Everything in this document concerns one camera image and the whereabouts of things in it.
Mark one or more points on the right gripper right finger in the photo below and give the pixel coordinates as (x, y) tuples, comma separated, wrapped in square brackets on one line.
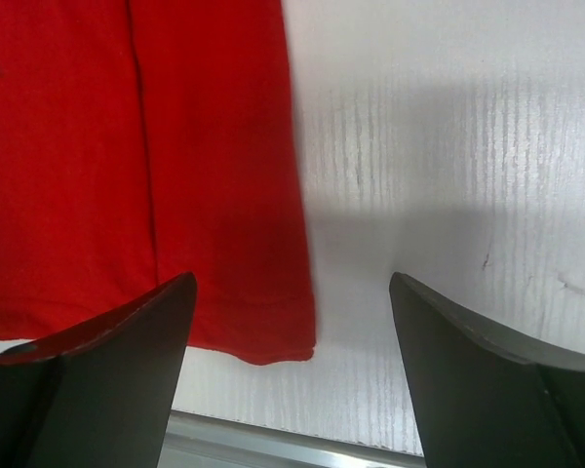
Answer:
[(483, 394)]

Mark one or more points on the red t shirt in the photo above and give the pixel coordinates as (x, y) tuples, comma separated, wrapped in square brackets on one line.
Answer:
[(143, 139)]

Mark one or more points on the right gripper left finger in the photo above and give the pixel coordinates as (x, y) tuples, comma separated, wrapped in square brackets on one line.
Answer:
[(98, 394)]

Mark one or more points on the aluminium mounting rail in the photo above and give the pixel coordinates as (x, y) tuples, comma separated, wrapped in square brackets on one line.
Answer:
[(194, 440)]

